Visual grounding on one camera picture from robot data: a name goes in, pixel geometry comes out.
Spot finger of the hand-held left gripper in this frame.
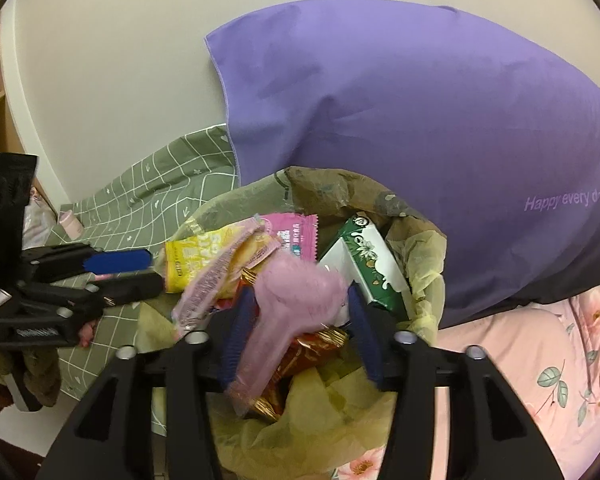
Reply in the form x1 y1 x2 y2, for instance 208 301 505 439
20 244 155 283
15 270 166 322

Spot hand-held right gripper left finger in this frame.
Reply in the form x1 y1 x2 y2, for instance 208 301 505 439
35 287 258 480

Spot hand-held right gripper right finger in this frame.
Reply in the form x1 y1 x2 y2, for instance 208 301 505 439
347 280 566 480

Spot red and gold wrapper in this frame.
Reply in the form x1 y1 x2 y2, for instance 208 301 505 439
240 327 351 421

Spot long pink wrapper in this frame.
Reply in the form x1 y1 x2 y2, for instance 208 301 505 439
227 252 350 417

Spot pink and yellow snack packet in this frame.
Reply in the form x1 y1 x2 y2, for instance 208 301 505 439
162 212 321 293

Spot green carton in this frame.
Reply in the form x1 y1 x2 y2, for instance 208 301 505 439
320 214 412 317

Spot bin with yellow liner bag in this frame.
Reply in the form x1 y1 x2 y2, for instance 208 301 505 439
152 166 448 478

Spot white plastic bag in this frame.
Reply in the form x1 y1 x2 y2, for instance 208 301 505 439
22 187 58 251

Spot pale pink wrapper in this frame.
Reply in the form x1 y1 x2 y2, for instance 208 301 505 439
171 245 266 341

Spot small pink jar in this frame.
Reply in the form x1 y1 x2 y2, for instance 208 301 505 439
59 210 85 238

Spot green checked tablecloth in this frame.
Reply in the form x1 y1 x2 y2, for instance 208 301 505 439
55 122 241 436

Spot pink floral bedsheet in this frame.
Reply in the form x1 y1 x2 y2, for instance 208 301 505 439
330 285 600 480

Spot purple pillow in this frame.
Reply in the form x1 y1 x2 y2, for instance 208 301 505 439
205 2 600 328

